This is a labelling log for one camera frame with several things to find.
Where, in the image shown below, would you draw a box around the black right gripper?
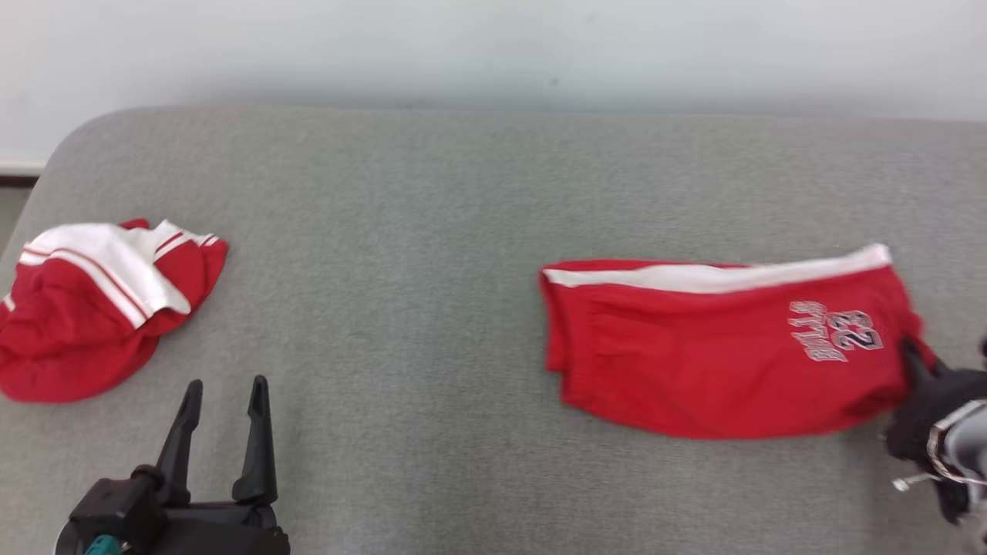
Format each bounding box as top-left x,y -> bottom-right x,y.
884,337 -> 987,464

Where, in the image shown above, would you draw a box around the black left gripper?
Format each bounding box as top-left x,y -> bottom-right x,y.
147,375 -> 292,555

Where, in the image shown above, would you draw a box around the grey fabric sofa seat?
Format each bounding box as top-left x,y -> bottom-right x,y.
0,106 -> 987,555

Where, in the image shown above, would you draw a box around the red and white jersey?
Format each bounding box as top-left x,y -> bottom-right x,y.
0,219 -> 230,404

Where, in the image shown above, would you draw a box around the red shorts with white stripe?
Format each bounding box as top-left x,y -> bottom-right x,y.
538,244 -> 938,441

